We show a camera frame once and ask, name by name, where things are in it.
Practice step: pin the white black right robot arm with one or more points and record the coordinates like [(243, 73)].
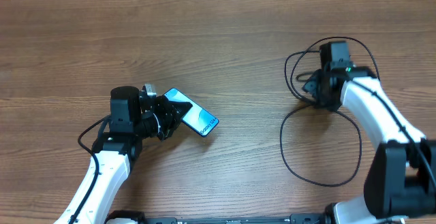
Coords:
[(401, 180)]

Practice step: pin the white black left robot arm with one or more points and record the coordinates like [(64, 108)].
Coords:
[(135, 114)]

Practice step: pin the blue Galaxy smartphone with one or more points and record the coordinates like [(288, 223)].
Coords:
[(197, 118)]

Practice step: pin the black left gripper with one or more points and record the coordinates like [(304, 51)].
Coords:
[(167, 108)]

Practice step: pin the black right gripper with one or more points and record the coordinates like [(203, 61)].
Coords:
[(310, 87)]

